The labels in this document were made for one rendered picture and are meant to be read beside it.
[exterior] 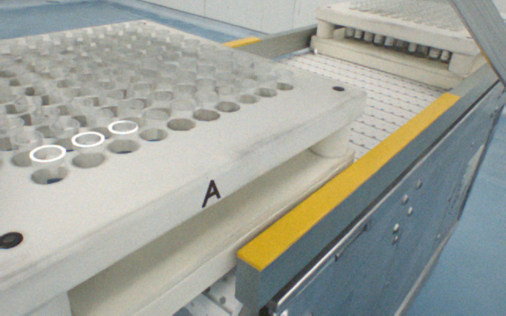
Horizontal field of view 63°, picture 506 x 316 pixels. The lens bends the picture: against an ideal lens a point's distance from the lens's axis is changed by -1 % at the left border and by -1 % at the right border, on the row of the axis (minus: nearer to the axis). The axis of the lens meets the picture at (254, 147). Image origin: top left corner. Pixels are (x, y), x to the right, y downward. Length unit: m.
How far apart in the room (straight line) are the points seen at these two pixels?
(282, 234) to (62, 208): 0.12
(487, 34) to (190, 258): 0.27
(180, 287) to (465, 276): 1.68
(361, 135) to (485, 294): 1.42
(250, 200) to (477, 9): 0.21
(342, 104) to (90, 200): 0.16
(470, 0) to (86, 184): 0.28
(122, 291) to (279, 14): 4.16
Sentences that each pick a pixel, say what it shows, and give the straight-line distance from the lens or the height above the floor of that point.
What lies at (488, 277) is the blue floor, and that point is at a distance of 1.89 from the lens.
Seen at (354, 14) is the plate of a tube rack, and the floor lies 1.02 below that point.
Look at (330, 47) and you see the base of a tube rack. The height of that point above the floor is 0.96.
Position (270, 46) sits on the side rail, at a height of 0.97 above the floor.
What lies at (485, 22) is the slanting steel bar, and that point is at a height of 1.08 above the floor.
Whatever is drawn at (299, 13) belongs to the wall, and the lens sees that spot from 4.17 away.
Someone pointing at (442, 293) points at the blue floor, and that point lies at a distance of 1.73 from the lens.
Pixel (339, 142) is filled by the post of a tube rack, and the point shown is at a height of 1.00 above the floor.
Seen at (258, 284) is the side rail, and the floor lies 0.97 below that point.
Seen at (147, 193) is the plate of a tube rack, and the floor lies 1.03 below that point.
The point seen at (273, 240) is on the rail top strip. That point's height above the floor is 0.98.
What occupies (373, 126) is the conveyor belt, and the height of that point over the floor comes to 0.94.
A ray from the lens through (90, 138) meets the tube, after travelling 0.20.
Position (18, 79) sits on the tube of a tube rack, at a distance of 0.27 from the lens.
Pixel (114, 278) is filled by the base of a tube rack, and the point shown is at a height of 0.99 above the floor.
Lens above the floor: 1.13
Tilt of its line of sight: 29 degrees down
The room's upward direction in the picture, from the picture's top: 5 degrees clockwise
